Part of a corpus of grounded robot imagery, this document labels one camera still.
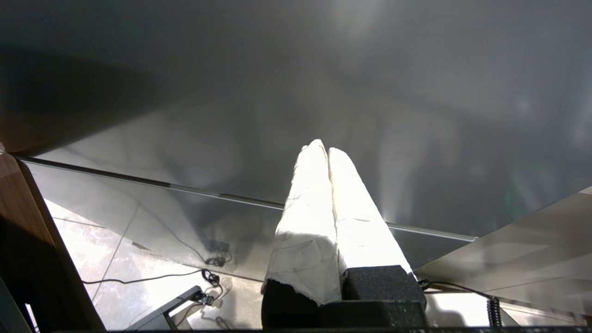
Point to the black metal stand leg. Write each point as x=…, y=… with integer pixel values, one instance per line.
x=171, y=305

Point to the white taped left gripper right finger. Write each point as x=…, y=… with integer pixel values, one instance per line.
x=360, y=222

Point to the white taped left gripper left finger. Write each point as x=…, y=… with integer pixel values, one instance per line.
x=305, y=222

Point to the brown wooden panel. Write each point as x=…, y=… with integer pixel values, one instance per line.
x=27, y=231

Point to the grey glossy appliance door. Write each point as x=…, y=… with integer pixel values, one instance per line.
x=277, y=69

